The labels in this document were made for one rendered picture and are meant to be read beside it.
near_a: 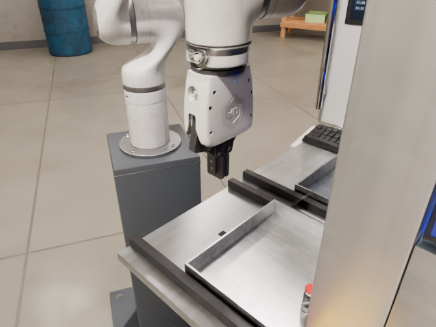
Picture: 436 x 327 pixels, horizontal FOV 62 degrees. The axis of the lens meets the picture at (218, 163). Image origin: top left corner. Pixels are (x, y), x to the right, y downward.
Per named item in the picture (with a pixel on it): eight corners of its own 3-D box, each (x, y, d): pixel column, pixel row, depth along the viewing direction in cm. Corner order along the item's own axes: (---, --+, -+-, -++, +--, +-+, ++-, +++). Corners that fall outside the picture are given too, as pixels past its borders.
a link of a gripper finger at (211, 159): (209, 147, 51) (210, 187, 54) (225, 139, 53) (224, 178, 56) (194, 139, 53) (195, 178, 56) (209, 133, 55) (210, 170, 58)
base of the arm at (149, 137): (116, 135, 118) (107, 79, 109) (173, 127, 124) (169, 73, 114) (122, 163, 103) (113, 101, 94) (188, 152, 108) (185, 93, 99)
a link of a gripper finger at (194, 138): (181, 145, 48) (205, 158, 53) (209, 93, 48) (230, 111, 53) (176, 143, 49) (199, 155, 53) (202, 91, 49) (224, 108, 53)
